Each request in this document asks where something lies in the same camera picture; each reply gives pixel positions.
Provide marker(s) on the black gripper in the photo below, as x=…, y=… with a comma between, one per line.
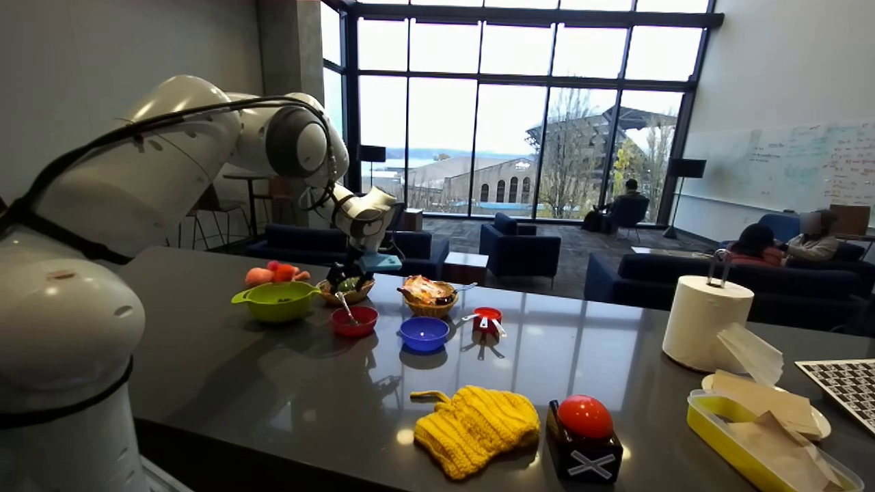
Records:
x=350, y=270

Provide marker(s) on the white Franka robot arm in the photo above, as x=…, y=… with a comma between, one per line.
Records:
x=137, y=201

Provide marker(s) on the shallow wicker fruit basket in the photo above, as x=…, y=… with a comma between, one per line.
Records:
x=323, y=294

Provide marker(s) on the orange plastic bowl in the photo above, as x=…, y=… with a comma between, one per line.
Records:
x=357, y=324

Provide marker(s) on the green plastic bowl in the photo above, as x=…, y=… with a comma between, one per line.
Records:
x=275, y=305

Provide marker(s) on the yellow wicker basket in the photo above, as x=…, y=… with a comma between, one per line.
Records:
x=427, y=305

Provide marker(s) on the blue plastic bowl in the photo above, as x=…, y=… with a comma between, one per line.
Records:
x=426, y=334

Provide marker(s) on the red plush tomato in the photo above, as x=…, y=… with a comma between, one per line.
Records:
x=289, y=271

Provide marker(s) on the snack packet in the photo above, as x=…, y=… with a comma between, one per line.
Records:
x=427, y=292

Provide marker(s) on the long dark blue sofa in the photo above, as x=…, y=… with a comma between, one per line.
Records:
x=419, y=246

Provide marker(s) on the peach plush toy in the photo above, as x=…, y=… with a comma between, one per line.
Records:
x=259, y=277

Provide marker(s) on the wooden coffee table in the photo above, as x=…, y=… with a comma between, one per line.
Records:
x=465, y=266

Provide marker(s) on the wooden bar chairs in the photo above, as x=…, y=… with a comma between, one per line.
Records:
x=219, y=215

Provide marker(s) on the red measuring cup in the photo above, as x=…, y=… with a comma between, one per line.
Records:
x=487, y=324

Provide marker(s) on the dark blue armchair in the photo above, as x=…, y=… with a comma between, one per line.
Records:
x=521, y=249

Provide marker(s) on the yellow knitted cloth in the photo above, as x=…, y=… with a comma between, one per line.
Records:
x=475, y=428

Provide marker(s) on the person seated by window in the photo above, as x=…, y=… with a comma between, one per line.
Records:
x=627, y=205

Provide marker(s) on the white paper towel roll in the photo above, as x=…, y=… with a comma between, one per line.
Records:
x=700, y=324

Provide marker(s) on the black speaker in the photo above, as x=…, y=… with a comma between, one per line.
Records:
x=688, y=169

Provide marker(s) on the metal paper towel holder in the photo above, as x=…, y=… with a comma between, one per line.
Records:
x=720, y=263

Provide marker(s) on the yellow plastic container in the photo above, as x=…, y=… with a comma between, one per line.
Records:
x=720, y=438

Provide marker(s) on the person in red top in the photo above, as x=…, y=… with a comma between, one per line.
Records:
x=754, y=245

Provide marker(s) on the clear plastic lid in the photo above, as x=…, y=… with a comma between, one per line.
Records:
x=754, y=352

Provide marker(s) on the bright blue lounge chair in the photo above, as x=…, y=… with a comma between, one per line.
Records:
x=778, y=226

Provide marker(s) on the dark blue two-seat sofa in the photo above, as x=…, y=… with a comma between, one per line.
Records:
x=784, y=292

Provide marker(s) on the brown paper napkins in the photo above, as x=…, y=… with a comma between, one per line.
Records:
x=776, y=438

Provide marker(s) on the person in beige jacket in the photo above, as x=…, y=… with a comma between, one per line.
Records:
x=814, y=240

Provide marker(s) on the black white checkerboard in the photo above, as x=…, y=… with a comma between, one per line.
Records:
x=843, y=387

